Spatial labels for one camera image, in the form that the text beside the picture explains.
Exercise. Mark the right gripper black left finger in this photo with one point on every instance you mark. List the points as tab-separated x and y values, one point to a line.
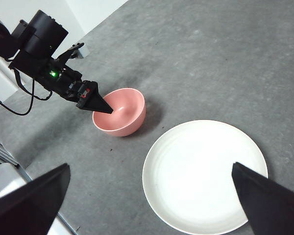
27	208

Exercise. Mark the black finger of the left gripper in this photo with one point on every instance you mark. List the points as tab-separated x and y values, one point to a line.
96	102

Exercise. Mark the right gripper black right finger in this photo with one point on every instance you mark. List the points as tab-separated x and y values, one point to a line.
272	208

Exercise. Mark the pink red bowl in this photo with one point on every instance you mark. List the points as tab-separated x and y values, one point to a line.
129	117

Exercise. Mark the white round plate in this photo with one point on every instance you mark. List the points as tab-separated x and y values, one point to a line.
201	176

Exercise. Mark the white device housing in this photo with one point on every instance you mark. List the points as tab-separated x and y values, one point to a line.
7	178

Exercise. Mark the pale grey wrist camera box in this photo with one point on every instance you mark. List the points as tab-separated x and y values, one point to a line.
82	51

